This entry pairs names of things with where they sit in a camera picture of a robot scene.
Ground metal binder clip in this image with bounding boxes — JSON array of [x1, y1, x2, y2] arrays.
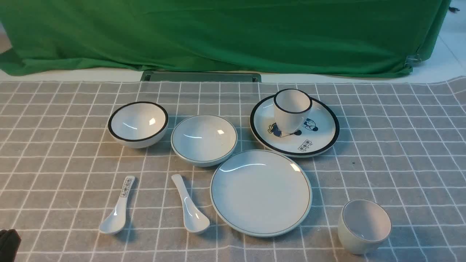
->
[[404, 53, 423, 67]]

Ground pale green cup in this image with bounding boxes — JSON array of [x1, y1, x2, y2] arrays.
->
[[337, 199, 392, 255]]

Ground plain white ceramic spoon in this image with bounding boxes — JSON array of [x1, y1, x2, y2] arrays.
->
[[171, 174, 210, 234]]

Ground pale green-rimmed bowl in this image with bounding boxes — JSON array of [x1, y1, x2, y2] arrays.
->
[[170, 115, 238, 167]]

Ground white spoon with characters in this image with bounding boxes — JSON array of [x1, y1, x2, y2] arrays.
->
[[99, 175, 135, 234]]

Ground black-rimmed cartoon plate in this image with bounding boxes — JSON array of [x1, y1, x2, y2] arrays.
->
[[250, 96, 340, 158]]

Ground green backdrop cloth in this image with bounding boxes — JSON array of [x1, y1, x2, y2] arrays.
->
[[1, 0, 451, 78]]

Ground black-rimmed white cup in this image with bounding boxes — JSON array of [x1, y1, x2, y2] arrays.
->
[[273, 88, 313, 135]]

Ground black-rimmed white bowl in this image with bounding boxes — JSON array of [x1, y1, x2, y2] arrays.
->
[[107, 101, 169, 149]]

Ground pale green-rimmed plate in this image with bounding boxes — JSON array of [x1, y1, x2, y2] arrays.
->
[[210, 150, 313, 238]]

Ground grey checked tablecloth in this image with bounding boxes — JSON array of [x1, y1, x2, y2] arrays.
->
[[0, 76, 466, 262]]

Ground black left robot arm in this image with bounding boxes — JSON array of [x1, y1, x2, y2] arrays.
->
[[0, 229, 21, 262]]

